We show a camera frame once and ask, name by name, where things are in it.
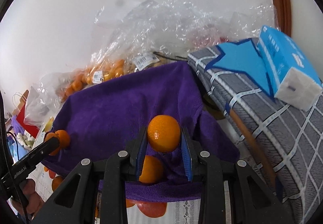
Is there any orange mandarin with green stem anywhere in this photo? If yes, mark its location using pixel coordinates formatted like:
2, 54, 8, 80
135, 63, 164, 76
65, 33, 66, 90
44, 133, 61, 156

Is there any smooth orange mandarin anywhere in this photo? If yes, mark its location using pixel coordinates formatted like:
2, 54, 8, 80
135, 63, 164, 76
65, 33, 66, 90
147, 115, 181, 153

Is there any person's left hand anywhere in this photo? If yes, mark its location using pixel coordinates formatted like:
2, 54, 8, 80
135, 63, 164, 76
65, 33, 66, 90
20, 179, 44, 219

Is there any red paper bag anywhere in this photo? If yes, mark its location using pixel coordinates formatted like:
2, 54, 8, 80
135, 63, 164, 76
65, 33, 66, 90
16, 105, 39, 138

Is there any printed fruit table cover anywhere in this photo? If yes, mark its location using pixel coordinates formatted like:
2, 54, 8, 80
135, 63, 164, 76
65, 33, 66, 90
27, 117, 256, 224

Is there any purple towel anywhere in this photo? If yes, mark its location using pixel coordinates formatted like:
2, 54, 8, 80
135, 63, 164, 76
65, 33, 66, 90
41, 60, 240, 203

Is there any brown wooden stick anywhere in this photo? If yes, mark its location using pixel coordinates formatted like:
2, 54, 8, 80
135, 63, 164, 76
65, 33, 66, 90
229, 109, 277, 189

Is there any crumpled clear bag on left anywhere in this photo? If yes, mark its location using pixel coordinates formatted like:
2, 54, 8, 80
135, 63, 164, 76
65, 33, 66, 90
25, 69, 80, 127

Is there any grey checked cushion blue star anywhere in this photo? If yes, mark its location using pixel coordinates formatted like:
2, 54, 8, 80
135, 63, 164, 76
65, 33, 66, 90
188, 38, 322, 223

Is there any bag of small oranges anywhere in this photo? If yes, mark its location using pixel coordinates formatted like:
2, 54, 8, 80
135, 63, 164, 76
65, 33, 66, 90
57, 59, 125, 102

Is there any blue tissue pack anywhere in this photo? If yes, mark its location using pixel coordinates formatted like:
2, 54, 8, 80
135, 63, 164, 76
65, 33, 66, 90
257, 25, 322, 111

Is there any large clear plastic bag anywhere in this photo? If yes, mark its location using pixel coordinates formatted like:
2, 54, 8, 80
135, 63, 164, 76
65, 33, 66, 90
88, 0, 277, 73

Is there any black cable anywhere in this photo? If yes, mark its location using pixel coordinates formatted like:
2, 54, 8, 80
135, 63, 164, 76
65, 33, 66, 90
0, 91, 30, 224

